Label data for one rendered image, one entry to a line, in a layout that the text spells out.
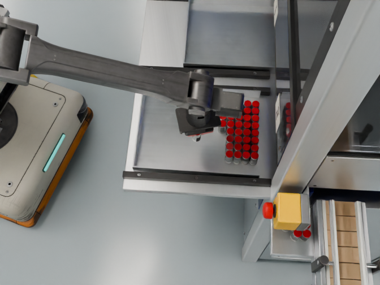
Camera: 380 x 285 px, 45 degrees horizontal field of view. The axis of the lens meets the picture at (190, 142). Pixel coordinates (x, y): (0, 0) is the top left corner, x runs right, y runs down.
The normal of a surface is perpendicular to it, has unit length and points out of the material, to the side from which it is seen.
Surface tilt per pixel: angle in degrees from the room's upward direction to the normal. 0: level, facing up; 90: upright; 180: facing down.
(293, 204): 0
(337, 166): 90
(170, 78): 30
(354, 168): 90
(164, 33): 0
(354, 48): 90
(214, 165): 0
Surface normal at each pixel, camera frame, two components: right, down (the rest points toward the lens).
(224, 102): 0.05, -0.12
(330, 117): -0.07, 0.91
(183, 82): 0.38, -0.07
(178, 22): -0.01, -0.41
